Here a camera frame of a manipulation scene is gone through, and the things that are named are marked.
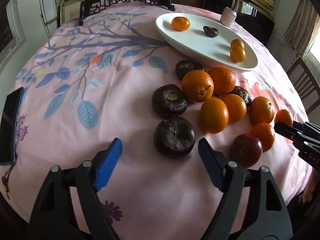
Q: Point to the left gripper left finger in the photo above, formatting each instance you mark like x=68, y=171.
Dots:
x=53, y=216

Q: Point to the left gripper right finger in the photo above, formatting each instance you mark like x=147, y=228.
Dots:
x=266, y=215

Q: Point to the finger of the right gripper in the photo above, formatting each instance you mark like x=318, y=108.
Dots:
x=293, y=132

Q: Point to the small mandarin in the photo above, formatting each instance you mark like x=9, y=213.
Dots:
x=265, y=133

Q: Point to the red plum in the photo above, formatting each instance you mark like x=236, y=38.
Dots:
x=245, y=150

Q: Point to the dark passion fruit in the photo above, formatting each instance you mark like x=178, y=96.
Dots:
x=174, y=137
x=185, y=66
x=168, y=101
x=244, y=94

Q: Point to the large orange with stem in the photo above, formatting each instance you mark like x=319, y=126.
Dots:
x=197, y=86

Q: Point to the dark passion fruit front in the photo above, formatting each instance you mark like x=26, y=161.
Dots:
x=174, y=137

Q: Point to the dark passion fruit back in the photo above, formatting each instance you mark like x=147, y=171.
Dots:
x=185, y=66

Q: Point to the person right hand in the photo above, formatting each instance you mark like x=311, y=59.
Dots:
x=310, y=187

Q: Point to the wooden chair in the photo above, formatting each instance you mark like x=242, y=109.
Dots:
x=306, y=84

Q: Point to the yellow-orange kumquat near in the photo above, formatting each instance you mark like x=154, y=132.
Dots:
x=237, y=54

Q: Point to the yellow-orange kumquat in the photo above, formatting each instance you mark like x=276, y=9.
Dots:
x=237, y=42
x=237, y=54

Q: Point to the yellow-orange kumquat far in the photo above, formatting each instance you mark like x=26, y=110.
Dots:
x=237, y=42

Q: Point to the black smartphone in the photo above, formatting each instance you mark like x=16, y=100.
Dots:
x=8, y=127

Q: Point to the white oval plate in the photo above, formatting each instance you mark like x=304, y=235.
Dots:
x=197, y=45

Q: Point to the small dark fruit on plate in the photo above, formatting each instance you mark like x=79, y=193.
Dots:
x=210, y=31

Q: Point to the white drink can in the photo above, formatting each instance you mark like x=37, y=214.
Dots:
x=228, y=17

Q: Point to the mandarin at plate back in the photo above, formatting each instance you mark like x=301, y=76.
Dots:
x=180, y=23

